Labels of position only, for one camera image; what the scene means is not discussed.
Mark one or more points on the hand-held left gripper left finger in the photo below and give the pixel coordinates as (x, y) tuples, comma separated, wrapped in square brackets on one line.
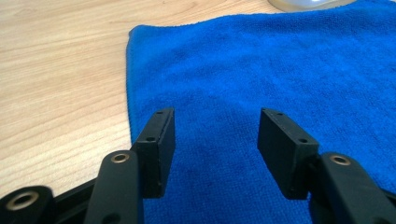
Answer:
[(155, 155)]

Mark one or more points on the white round dish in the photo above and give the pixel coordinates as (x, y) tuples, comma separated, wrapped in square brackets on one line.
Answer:
[(308, 3)]

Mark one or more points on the blue microfiber cloth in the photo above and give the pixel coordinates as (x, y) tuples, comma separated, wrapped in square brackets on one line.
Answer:
[(249, 62)]

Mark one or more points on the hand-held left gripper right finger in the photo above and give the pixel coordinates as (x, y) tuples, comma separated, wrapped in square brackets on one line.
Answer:
[(285, 155)]

